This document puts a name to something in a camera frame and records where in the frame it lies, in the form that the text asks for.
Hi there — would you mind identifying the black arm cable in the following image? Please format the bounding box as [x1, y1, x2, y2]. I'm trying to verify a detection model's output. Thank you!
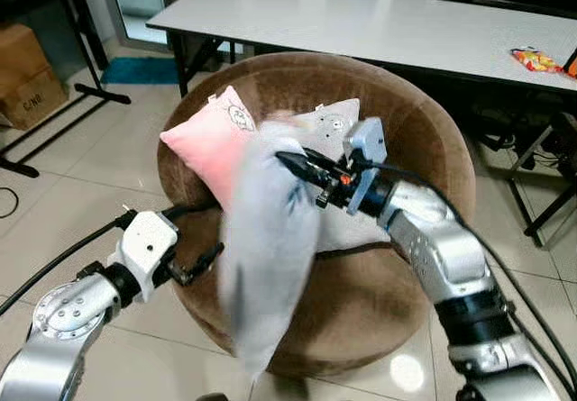
[359, 159, 577, 397]
[0, 208, 138, 317]

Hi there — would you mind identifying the black floor cable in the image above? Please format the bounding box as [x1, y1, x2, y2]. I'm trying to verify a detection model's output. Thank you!
[0, 187, 20, 220]

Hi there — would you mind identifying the orange snack packet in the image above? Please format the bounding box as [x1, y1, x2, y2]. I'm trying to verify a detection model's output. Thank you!
[509, 47, 565, 75]

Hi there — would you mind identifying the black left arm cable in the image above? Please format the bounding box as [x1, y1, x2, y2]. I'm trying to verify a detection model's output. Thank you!
[0, 208, 138, 317]

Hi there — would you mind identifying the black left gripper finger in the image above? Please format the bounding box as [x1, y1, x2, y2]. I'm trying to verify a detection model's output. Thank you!
[183, 242, 225, 287]
[162, 204, 223, 223]

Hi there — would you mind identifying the blue floor mat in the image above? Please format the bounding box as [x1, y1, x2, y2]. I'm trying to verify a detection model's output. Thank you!
[98, 55, 183, 87]

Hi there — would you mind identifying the grey pillow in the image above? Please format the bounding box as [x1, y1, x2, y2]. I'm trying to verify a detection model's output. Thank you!
[218, 120, 325, 380]

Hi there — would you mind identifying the white printed pillow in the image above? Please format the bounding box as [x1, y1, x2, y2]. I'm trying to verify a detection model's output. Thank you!
[287, 98, 395, 255]

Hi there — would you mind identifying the white folding table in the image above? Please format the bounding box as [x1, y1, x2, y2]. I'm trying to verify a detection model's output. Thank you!
[145, 0, 577, 249]

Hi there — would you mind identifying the brown cardboard box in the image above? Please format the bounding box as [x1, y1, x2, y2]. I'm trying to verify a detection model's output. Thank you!
[0, 22, 70, 132]

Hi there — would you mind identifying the pink pillow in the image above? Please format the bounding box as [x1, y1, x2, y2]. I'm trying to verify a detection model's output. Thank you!
[160, 85, 264, 212]

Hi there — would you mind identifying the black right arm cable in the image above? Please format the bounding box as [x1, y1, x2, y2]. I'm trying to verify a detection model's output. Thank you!
[359, 159, 577, 397]

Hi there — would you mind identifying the black metal rack stand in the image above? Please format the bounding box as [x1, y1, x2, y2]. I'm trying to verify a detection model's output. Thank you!
[0, 0, 133, 179]

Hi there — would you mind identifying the brown round sofa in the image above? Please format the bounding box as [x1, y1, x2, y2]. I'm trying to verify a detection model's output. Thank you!
[157, 50, 478, 378]

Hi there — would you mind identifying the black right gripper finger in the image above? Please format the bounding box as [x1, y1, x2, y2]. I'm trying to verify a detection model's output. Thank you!
[274, 150, 331, 189]
[302, 147, 350, 173]

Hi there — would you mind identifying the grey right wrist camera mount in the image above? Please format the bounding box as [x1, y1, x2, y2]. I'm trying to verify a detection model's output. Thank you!
[342, 117, 389, 218]

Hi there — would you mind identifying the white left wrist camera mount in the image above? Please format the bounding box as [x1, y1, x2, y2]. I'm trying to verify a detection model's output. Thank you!
[109, 209, 180, 304]

